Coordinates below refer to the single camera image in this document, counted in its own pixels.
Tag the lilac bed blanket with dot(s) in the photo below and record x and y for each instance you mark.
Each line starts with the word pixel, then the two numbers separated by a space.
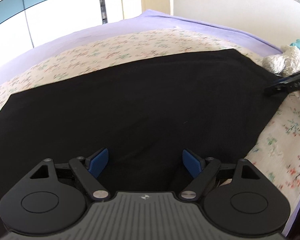
pixel 148 20

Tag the black pants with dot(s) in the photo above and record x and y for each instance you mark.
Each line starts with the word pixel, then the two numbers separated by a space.
pixel 145 113

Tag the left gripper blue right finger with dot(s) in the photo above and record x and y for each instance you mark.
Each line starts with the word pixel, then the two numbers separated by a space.
pixel 196 164

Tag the silver foil padding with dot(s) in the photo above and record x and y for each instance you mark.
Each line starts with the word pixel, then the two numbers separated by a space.
pixel 284 64

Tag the white teal sliding wardrobe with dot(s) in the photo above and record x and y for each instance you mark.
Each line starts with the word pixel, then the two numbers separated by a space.
pixel 27 24

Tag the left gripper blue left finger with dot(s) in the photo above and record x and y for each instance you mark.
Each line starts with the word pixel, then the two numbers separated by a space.
pixel 92 166

